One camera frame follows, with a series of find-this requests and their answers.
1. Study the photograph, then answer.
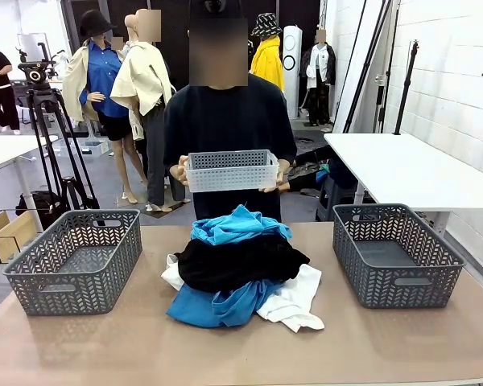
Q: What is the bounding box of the white garment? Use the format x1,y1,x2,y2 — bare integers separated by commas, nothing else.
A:
160,253,326,334

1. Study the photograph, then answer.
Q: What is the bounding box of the dark clothes pile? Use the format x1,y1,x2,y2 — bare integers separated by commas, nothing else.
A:
287,145,357,194

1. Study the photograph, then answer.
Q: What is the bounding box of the black upright light stand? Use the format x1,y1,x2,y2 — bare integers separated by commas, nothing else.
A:
393,39,420,136

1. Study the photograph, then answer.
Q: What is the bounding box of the white tower air conditioner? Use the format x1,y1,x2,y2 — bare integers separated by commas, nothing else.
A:
282,25,303,120

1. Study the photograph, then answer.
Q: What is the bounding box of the person's right hand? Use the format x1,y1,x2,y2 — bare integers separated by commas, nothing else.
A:
169,154,191,187

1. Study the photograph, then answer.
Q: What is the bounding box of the mannequin in white shirt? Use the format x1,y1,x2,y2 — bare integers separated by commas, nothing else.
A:
299,30,337,125

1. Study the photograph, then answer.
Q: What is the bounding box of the mannequin in cream jacket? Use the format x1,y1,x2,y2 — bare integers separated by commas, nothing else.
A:
109,14,192,213

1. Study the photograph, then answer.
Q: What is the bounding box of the light grey plastic basket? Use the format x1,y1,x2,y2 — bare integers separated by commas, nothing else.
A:
184,149,281,193

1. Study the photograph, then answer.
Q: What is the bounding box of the black brimmed hat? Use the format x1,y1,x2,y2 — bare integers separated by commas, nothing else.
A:
79,10,118,39

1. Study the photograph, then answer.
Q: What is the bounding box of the dark grey step stool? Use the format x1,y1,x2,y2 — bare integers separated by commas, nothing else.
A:
314,175,363,222

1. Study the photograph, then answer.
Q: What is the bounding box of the person in black t-shirt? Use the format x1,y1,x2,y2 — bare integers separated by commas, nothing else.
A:
163,0,298,223

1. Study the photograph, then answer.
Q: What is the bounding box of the light blue garment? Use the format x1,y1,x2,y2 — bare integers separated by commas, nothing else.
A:
190,203,294,247

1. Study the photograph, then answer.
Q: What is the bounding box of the mannequin in blue shirt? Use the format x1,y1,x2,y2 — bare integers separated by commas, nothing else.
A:
62,10,148,204

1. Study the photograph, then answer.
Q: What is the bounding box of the mannequin in yellow coat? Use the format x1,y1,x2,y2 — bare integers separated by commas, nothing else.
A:
249,12,286,93

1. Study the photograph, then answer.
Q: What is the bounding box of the black folded light stand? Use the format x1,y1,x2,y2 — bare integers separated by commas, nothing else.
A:
332,0,402,134

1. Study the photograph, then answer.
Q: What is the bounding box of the patterned bucket hat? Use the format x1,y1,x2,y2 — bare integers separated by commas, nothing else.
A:
250,12,283,38

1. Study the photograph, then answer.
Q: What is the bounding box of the black garment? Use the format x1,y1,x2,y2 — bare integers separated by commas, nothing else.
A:
173,232,311,294

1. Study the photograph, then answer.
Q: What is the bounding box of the person's left hand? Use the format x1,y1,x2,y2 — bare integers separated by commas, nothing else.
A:
259,158,291,193

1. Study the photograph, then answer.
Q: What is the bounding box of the dark blue garment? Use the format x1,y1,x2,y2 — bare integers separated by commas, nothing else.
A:
166,278,285,330

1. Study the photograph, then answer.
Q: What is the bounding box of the black camera tripod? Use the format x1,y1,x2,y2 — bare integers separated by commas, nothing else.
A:
26,88,101,226

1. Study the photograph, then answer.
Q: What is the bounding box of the white table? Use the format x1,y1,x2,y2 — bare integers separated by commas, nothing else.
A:
0,134,60,232
324,132,483,238

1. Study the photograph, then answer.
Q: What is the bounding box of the black bag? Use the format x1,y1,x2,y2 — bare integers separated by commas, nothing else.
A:
14,191,72,230

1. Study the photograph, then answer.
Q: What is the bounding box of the dark grey woven-pattern basket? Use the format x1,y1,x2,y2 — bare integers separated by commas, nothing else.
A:
2,208,143,317
332,203,467,310

